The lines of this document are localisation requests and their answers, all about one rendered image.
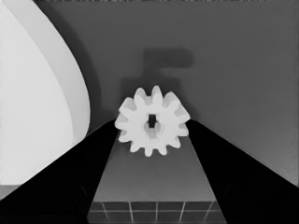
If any small white toothed gear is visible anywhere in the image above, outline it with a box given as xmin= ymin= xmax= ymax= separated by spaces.
xmin=114 ymin=85 xmax=191 ymax=158

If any large thick white disc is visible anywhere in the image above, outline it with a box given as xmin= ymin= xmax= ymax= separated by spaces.
xmin=0 ymin=0 xmax=92 ymax=200

